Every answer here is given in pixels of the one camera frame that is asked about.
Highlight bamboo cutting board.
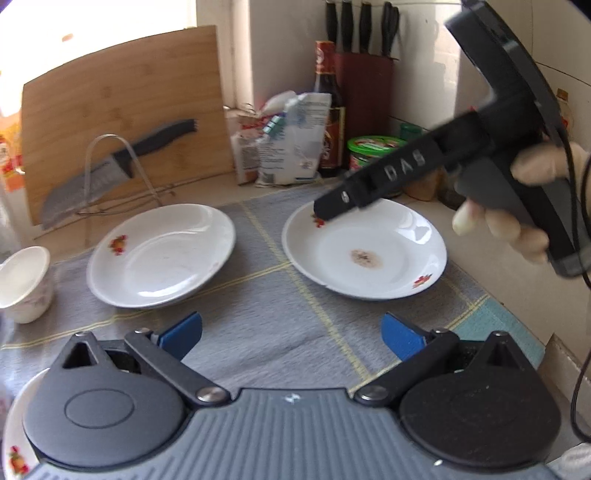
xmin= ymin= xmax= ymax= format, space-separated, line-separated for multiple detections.
xmin=21 ymin=25 xmax=234 ymax=227

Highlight dark red knife block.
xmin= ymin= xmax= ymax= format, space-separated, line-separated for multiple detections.
xmin=335 ymin=53 xmax=395 ymax=139

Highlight green lid jar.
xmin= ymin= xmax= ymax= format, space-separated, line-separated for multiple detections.
xmin=347 ymin=135 xmax=407 ymax=174

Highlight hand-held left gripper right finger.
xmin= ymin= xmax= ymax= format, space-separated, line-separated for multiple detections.
xmin=353 ymin=313 xmax=539 ymax=409

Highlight black handled kitchen knife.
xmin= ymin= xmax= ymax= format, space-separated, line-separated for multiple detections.
xmin=41 ymin=119 xmax=199 ymax=230

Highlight black cable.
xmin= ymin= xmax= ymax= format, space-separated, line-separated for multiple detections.
xmin=551 ymin=124 xmax=591 ymax=444

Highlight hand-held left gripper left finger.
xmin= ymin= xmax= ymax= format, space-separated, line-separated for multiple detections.
xmin=60 ymin=311 xmax=232 ymax=409

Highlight person's right hand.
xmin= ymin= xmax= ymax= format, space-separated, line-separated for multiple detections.
xmin=451 ymin=141 xmax=589 ymax=265

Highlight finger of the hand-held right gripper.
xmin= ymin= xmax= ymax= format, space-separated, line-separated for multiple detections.
xmin=313 ymin=174 xmax=387 ymax=221

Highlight white blue food bag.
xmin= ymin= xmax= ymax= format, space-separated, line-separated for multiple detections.
xmin=256 ymin=92 xmax=333 ymax=185

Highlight black handled block knife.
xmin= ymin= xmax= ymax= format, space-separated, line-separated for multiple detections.
xmin=325 ymin=0 xmax=339 ymax=43
xmin=359 ymin=0 xmax=373 ymax=55
xmin=341 ymin=0 xmax=355 ymax=54
xmin=382 ymin=2 xmax=400 ymax=58

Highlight metal wire rack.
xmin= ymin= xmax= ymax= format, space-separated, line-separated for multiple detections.
xmin=34 ymin=134 xmax=185 ymax=243

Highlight orange oil jug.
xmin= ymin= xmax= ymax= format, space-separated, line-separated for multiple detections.
xmin=0 ymin=115 xmax=24 ymax=192

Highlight white red food bag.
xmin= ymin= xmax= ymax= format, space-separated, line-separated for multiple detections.
xmin=230 ymin=90 xmax=296 ymax=185

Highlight grey checked mat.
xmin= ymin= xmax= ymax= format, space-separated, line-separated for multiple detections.
xmin=0 ymin=185 xmax=546 ymax=416

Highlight dark soy sauce bottle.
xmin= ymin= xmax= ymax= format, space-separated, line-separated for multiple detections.
xmin=314 ymin=41 xmax=347 ymax=178

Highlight white floral bowl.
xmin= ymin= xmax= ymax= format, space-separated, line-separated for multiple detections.
xmin=0 ymin=246 xmax=55 ymax=324

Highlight white fruit print plate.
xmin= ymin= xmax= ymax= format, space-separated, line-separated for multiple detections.
xmin=86 ymin=203 xmax=237 ymax=309
xmin=0 ymin=383 xmax=42 ymax=480
xmin=281 ymin=199 xmax=448 ymax=301

